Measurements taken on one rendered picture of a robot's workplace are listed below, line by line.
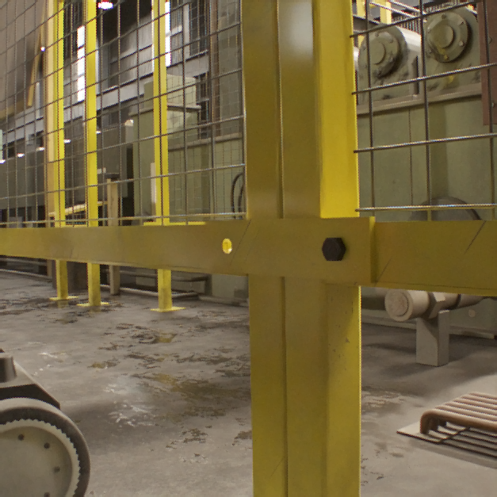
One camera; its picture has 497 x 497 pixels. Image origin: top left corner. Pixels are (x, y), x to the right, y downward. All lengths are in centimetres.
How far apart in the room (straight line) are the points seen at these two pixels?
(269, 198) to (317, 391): 17
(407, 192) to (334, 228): 208
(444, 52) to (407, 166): 47
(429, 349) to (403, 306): 20
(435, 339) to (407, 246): 144
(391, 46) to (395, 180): 57
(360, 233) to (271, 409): 20
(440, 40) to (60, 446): 211
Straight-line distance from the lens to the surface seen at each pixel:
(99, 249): 85
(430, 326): 190
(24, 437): 91
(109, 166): 459
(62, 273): 382
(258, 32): 60
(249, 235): 57
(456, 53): 255
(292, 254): 53
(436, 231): 45
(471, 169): 242
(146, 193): 409
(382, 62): 275
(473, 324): 245
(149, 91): 414
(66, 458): 94
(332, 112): 53
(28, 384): 95
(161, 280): 315
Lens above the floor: 44
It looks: 2 degrees down
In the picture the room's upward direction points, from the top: 1 degrees counter-clockwise
